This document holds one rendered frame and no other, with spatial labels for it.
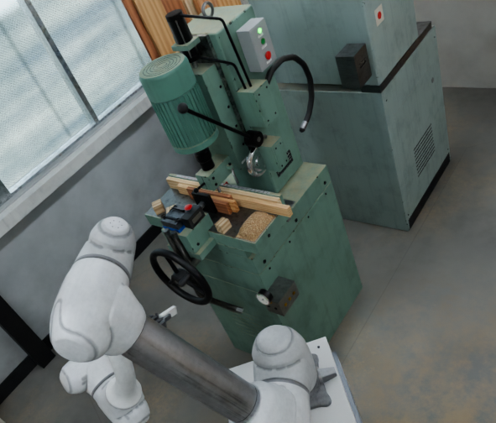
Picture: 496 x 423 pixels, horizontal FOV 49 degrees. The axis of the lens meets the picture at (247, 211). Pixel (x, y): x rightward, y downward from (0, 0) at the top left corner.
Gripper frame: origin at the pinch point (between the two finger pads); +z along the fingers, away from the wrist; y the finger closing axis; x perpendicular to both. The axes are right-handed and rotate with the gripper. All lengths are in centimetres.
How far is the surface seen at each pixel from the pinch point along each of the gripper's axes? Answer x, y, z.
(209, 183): -34, 8, 36
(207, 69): -76, 4, 39
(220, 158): -41, 10, 46
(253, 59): -77, -4, 55
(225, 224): -21.1, -1.5, 32.0
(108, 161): -11, 142, 85
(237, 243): -14.6, -6.8, 31.5
